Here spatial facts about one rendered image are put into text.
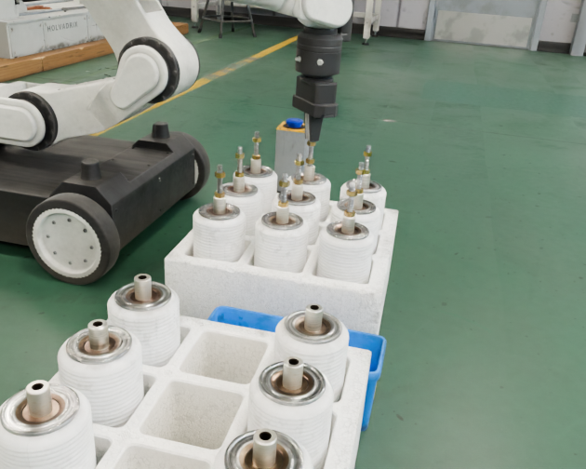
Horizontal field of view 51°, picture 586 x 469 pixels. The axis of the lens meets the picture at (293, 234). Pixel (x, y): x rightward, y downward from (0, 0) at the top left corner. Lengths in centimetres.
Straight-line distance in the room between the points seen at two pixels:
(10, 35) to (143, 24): 226
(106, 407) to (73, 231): 66
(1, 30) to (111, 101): 223
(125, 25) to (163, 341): 79
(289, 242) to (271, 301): 11
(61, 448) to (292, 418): 23
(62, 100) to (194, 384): 91
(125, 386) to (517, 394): 71
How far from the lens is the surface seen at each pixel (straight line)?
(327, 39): 120
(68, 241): 139
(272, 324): 106
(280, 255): 107
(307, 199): 119
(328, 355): 77
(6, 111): 160
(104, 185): 138
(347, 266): 105
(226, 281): 109
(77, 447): 69
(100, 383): 75
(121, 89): 141
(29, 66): 363
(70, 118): 156
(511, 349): 131
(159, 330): 84
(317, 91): 121
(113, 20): 145
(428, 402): 112
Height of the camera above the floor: 69
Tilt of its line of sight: 25 degrees down
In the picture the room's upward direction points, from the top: 4 degrees clockwise
